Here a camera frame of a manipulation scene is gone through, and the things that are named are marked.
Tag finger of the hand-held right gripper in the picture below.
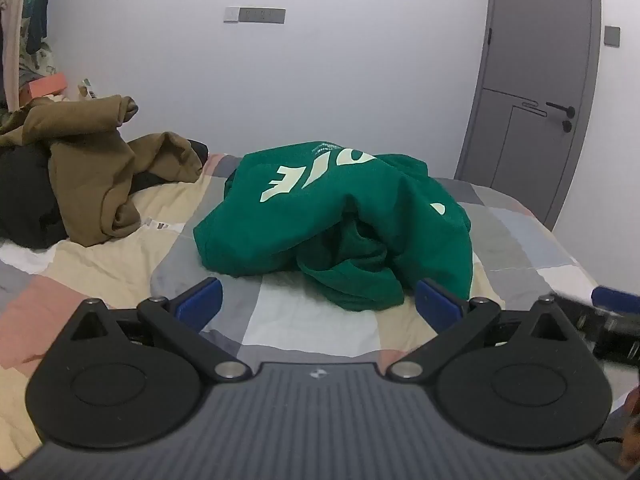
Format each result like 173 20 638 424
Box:
550 285 640 333

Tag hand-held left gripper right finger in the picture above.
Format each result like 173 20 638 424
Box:
386 278 573 382

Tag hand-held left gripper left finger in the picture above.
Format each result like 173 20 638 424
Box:
67 277 253 382

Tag green hoodie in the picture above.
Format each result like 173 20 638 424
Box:
193 141 474 312

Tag hanging clothes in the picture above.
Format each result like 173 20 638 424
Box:
0 0 58 111

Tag patchwork bed blanket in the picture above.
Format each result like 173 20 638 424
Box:
0 152 640 461

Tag brown hoodie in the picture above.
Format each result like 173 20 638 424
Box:
0 94 203 248

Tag black garment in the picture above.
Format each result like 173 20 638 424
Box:
0 140 209 250

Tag grey door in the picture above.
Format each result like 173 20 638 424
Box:
454 0 603 233

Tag black door handle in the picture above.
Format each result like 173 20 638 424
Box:
546 101 576 133

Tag grey wall outlet panel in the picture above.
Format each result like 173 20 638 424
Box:
239 8 286 25

